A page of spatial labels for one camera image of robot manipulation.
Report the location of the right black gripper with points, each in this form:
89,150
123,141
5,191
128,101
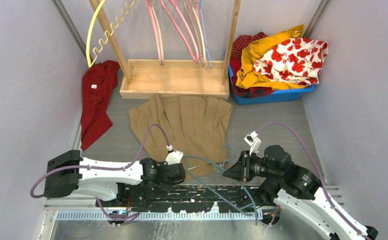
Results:
240,169

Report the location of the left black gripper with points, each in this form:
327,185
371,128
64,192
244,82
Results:
164,163

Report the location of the teal blue wire hanger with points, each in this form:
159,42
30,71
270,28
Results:
249,210

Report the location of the tan brown skirt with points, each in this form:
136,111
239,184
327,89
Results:
194,125

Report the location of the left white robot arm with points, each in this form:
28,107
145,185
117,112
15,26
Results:
70,173

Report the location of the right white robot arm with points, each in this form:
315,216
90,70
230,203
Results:
299,191

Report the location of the wooden hanger rack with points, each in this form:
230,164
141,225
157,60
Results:
142,78

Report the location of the beige hanger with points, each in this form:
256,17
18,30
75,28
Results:
191,7

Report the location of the light blue hanger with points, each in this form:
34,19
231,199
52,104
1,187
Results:
207,55

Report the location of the blue plastic bin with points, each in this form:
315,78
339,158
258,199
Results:
276,96

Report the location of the dark red garment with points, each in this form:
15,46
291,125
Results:
98,84

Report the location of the white red floral garment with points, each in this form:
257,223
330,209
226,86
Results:
293,64

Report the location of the red polka dot garment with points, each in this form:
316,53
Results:
242,41

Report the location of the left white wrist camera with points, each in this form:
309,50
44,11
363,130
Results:
173,156

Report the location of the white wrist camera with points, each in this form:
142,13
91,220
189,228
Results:
253,141
173,156

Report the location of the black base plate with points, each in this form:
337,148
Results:
192,198

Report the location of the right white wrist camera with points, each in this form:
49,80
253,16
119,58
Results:
253,141

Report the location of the white slotted cable duct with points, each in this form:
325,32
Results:
96,215

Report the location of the aluminium rail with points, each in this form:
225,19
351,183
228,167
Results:
70,203

